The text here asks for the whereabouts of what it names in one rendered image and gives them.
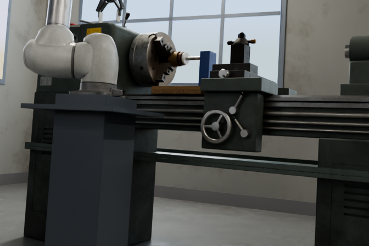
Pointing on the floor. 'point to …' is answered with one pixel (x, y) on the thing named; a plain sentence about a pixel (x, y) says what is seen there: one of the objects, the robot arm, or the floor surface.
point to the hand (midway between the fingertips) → (108, 21)
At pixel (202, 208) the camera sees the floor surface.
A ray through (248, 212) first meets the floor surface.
